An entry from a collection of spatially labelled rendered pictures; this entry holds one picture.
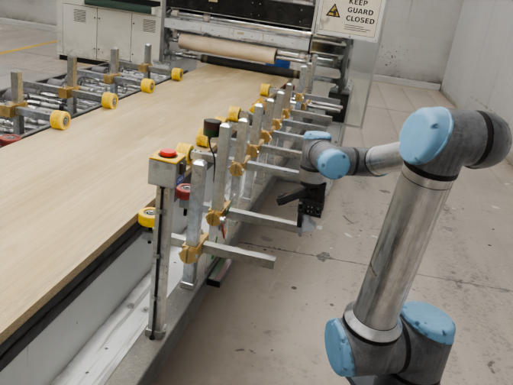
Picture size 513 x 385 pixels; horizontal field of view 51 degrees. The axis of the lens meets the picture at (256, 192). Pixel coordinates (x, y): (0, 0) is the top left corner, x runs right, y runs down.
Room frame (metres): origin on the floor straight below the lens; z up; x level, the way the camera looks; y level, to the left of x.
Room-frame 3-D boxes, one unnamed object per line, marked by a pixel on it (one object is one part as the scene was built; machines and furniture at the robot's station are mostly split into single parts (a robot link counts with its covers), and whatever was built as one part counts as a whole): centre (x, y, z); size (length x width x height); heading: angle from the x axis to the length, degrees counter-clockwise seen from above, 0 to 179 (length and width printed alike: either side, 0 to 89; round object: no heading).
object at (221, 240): (1.67, 0.11, 0.75); 0.26 x 0.01 x 0.10; 170
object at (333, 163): (1.58, -0.22, 1.14); 0.12 x 0.12 x 0.09; 17
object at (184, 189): (1.76, 0.25, 0.85); 0.08 x 0.08 x 0.11
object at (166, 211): (1.20, 0.22, 0.93); 0.05 x 0.05 x 0.45; 80
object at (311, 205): (1.68, -0.19, 0.97); 0.09 x 0.08 x 0.12; 79
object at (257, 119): (2.19, 0.04, 0.91); 0.04 x 0.04 x 0.48; 80
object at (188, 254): (1.48, 0.17, 0.83); 0.14 x 0.06 x 0.05; 170
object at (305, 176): (1.69, -0.18, 1.05); 0.10 x 0.09 x 0.05; 169
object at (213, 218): (1.72, 0.13, 0.85); 0.14 x 0.06 x 0.05; 170
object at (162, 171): (1.20, 0.22, 1.18); 0.07 x 0.07 x 0.08; 80
